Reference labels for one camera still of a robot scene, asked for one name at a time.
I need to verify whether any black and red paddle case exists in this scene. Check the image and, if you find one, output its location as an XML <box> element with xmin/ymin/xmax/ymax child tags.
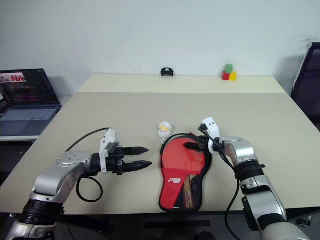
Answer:
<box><xmin>158</xmin><ymin>132</ymin><xmax>213</xmax><ymax>213</ymax></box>

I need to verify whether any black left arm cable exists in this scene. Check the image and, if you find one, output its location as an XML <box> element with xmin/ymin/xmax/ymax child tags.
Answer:
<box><xmin>65</xmin><ymin>127</ymin><xmax>112</xmax><ymax>203</ymax></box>

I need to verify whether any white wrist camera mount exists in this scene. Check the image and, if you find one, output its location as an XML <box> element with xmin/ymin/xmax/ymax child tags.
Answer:
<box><xmin>98</xmin><ymin>128</ymin><xmax>121</xmax><ymax>176</ymax></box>
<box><xmin>199</xmin><ymin>116</ymin><xmax>221</xmax><ymax>155</ymax></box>

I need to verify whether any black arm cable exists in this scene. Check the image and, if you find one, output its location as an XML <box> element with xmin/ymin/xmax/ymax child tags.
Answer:
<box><xmin>197</xmin><ymin>124</ymin><xmax>242</xmax><ymax>240</ymax></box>
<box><xmin>65</xmin><ymin>127</ymin><xmax>112</xmax><ymax>203</ymax></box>

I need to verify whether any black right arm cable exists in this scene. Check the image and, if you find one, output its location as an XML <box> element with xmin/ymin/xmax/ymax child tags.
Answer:
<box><xmin>197</xmin><ymin>124</ymin><xmax>242</xmax><ymax>240</ymax></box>

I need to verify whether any black office chair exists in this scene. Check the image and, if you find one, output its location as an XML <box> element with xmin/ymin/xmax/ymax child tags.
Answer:
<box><xmin>291</xmin><ymin>42</ymin><xmax>320</xmax><ymax>123</ymax></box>

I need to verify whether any open grey laptop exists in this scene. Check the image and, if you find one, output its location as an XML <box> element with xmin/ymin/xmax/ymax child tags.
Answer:
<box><xmin>0</xmin><ymin>68</ymin><xmax>63</xmax><ymax>137</ymax></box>

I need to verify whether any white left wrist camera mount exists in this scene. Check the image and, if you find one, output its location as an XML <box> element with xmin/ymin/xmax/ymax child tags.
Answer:
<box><xmin>98</xmin><ymin>128</ymin><xmax>121</xmax><ymax>176</ymax></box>

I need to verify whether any black caster wheel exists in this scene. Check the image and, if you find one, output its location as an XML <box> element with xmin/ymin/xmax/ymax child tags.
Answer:
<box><xmin>295</xmin><ymin>216</ymin><xmax>313</xmax><ymax>228</ymax></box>

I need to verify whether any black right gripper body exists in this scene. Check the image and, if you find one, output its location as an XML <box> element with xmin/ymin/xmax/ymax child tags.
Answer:
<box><xmin>194</xmin><ymin>134</ymin><xmax>210</xmax><ymax>154</ymax></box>

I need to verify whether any small black clamp object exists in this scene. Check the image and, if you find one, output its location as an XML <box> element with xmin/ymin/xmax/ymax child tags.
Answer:
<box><xmin>160</xmin><ymin>67</ymin><xmax>175</xmax><ymax>78</ymax></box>

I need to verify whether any white chick zipper charm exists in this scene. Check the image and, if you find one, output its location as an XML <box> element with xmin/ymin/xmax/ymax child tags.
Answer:
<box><xmin>157</xmin><ymin>120</ymin><xmax>174</xmax><ymax>145</ymax></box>

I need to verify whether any red table tennis paddle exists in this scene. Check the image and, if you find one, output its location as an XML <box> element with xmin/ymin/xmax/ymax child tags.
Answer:
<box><xmin>161</xmin><ymin>136</ymin><xmax>208</xmax><ymax>210</ymax></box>

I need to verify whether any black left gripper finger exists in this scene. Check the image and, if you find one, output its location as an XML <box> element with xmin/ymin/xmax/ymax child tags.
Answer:
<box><xmin>122</xmin><ymin>161</ymin><xmax>154</xmax><ymax>174</ymax></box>
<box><xmin>123</xmin><ymin>146</ymin><xmax>150</xmax><ymax>156</ymax></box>

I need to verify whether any black table frame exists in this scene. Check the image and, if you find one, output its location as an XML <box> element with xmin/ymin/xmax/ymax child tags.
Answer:
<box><xmin>56</xmin><ymin>207</ymin><xmax>320</xmax><ymax>236</ymax></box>

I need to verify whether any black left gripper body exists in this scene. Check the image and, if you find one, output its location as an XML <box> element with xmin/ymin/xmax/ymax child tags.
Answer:
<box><xmin>106</xmin><ymin>146</ymin><xmax>126</xmax><ymax>176</ymax></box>

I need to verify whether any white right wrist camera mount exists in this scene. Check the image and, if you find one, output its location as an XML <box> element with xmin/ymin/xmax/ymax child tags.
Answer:
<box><xmin>199</xmin><ymin>116</ymin><xmax>221</xmax><ymax>155</ymax></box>

